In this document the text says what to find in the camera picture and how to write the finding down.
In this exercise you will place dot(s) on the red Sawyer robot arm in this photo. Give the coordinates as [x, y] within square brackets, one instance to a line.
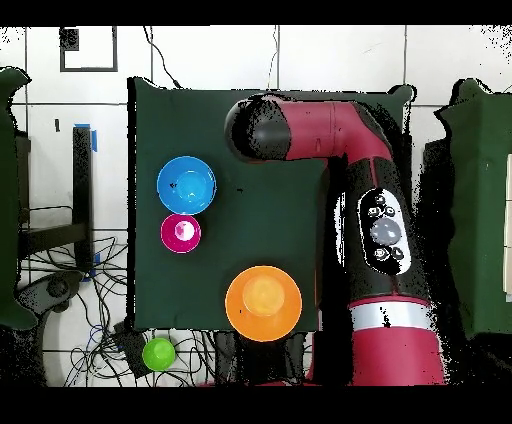
[392, 352]

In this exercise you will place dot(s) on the dark green table cloth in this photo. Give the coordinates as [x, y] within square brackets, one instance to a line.
[260, 220]

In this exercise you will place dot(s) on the large blue bowl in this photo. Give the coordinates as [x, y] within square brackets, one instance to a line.
[186, 186]

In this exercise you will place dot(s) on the pink bowl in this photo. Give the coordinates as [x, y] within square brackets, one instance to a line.
[180, 234]

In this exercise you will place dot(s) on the large yellow bowl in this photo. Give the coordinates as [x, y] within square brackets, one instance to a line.
[264, 304]

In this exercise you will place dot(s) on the green cup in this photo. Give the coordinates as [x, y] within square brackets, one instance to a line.
[158, 355]

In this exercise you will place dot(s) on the blue tape strip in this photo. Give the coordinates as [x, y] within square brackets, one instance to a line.
[94, 140]

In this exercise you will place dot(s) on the black stand base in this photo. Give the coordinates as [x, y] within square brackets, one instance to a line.
[56, 288]

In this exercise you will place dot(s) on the neighbouring green table cloth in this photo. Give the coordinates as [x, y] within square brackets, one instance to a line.
[480, 180]
[8, 200]

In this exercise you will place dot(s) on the black square floor marker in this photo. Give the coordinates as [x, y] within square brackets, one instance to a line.
[68, 40]

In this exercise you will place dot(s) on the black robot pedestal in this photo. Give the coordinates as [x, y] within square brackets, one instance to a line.
[260, 360]

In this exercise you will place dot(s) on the black table frame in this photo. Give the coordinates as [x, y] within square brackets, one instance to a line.
[82, 180]

